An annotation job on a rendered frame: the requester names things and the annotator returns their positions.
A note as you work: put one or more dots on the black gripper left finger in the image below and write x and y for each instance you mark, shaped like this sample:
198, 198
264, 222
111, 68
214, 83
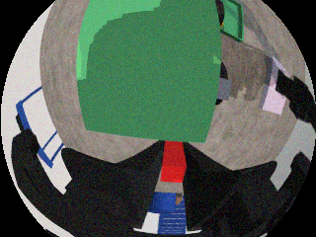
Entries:
133, 180

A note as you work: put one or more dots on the green tray floor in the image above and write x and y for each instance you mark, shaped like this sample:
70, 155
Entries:
230, 18

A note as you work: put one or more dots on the green tray rim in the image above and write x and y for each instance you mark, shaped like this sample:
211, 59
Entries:
240, 37

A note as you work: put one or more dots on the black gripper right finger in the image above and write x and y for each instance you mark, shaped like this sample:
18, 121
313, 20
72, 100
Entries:
208, 185

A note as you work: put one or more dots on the red-headed metal pin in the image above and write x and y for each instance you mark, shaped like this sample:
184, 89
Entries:
173, 162

